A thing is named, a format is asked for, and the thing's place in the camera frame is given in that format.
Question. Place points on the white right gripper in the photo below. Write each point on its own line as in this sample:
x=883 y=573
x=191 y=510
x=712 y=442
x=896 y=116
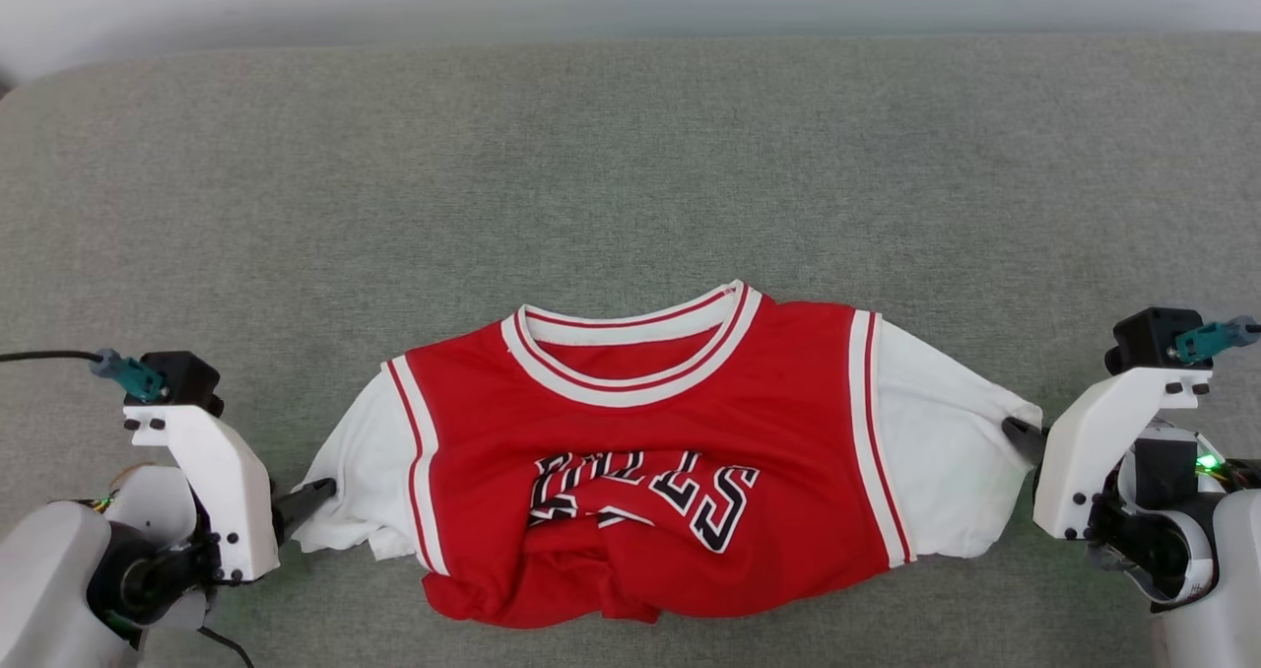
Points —
x=1084 y=451

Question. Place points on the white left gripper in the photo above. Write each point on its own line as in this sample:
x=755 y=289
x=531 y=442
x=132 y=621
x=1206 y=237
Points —
x=236 y=510

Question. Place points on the red and white basketball jersey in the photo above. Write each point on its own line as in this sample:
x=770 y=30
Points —
x=640 y=451

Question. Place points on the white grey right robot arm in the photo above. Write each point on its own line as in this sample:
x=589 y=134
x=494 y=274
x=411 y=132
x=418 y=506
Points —
x=1236 y=569

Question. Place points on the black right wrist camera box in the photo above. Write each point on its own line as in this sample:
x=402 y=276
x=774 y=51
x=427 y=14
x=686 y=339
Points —
x=1143 y=338

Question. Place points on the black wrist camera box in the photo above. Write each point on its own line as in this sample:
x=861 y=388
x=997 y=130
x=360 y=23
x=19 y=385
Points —
x=187 y=377
x=1143 y=338

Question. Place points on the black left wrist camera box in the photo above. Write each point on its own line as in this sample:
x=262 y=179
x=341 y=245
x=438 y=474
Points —
x=187 y=377

